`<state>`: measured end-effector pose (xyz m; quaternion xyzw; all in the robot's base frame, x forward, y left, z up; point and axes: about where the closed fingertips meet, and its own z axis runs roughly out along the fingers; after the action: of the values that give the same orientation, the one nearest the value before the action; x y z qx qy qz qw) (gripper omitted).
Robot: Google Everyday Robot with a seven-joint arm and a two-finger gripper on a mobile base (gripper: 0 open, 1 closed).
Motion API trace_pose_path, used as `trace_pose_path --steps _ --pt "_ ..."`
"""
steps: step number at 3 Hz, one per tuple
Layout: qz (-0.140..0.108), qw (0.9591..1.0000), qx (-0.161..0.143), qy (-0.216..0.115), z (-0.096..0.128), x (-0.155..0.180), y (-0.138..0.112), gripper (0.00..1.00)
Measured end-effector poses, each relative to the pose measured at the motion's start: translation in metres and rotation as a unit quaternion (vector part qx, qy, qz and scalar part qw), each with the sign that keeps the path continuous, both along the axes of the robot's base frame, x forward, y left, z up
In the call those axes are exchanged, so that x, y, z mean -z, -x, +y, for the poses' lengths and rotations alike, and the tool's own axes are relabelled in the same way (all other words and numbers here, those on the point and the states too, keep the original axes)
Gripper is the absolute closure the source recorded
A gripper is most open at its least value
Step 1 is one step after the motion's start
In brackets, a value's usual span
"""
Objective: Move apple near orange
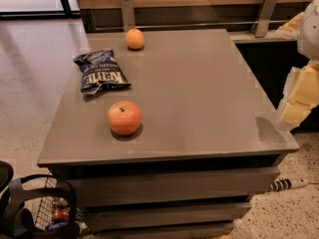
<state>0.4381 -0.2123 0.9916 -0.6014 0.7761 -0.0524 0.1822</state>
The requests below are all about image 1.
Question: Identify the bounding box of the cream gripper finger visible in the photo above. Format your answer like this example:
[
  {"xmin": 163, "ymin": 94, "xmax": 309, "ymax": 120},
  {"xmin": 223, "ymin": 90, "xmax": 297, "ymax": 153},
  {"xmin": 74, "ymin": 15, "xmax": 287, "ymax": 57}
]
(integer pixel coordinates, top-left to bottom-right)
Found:
[
  {"xmin": 276, "ymin": 60, "xmax": 319, "ymax": 130},
  {"xmin": 276, "ymin": 12, "xmax": 303, "ymax": 38}
]

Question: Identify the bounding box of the red apple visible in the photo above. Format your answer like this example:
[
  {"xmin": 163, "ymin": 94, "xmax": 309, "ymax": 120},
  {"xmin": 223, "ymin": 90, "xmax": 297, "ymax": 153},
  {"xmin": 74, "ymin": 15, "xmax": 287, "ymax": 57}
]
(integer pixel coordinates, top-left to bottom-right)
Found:
[{"xmin": 108, "ymin": 101, "xmax": 142, "ymax": 135}]

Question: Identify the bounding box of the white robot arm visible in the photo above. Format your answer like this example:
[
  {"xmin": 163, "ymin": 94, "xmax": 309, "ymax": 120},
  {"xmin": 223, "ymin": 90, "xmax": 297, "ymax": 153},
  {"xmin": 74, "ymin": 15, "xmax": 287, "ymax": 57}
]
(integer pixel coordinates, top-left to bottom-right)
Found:
[{"xmin": 276, "ymin": 0, "xmax": 319, "ymax": 130}]

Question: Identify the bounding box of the grey drawer cabinet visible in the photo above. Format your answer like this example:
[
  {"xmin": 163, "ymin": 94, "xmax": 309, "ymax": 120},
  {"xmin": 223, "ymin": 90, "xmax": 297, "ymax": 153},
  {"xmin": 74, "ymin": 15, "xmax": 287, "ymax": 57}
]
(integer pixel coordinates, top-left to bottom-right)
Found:
[{"xmin": 38, "ymin": 30, "xmax": 298, "ymax": 239}]

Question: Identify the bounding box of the orange fruit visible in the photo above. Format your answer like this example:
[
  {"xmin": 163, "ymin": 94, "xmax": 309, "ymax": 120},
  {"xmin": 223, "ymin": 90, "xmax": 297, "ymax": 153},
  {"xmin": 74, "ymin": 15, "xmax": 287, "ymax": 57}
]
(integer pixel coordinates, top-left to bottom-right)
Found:
[{"xmin": 126, "ymin": 29, "xmax": 144, "ymax": 50}]

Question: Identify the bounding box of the blue Kettle chips bag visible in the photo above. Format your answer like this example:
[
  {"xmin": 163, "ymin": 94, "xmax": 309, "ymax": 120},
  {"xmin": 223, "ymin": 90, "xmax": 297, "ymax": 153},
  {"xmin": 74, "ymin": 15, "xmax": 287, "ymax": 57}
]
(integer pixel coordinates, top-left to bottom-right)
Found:
[{"xmin": 73, "ymin": 50, "xmax": 131, "ymax": 95}]

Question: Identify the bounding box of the black chair edge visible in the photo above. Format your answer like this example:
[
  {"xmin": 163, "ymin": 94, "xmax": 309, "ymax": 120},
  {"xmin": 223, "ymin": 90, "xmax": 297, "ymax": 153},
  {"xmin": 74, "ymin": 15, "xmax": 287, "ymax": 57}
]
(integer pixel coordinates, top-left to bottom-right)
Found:
[{"xmin": 0, "ymin": 161, "xmax": 14, "ymax": 192}]

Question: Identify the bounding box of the right metal bracket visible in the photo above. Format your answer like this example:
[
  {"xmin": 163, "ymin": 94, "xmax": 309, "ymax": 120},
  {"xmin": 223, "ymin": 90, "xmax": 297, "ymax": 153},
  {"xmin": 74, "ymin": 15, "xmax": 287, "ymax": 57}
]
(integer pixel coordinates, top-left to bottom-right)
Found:
[{"xmin": 251, "ymin": 0, "xmax": 278, "ymax": 38}]

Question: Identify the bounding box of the metal bracket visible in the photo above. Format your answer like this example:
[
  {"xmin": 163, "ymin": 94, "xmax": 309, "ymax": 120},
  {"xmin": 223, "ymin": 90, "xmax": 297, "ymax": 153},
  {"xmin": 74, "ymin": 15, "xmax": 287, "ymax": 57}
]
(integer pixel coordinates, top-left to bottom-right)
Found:
[
  {"xmin": 121, "ymin": 0, "xmax": 136, "ymax": 32},
  {"xmin": 251, "ymin": 0, "xmax": 278, "ymax": 38}
]

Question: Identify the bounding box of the black white striped cable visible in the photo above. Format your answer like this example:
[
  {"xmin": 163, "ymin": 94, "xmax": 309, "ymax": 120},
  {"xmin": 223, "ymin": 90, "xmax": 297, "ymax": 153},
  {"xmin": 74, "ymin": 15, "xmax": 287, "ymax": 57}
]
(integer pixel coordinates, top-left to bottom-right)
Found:
[{"xmin": 267, "ymin": 178, "xmax": 310, "ymax": 193}]

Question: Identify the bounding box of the left metal bracket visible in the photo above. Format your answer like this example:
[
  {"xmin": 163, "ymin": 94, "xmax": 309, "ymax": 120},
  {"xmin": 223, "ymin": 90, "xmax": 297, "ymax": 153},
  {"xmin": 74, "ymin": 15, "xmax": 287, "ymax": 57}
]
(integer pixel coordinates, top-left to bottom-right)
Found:
[{"xmin": 121, "ymin": 0, "xmax": 136, "ymax": 32}]

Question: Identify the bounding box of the black wire basket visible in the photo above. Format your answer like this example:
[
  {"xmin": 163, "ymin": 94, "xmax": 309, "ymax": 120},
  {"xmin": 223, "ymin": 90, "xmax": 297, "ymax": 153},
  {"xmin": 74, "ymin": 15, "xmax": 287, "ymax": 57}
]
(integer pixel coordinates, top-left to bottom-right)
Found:
[{"xmin": 0, "ymin": 173, "xmax": 81, "ymax": 239}]

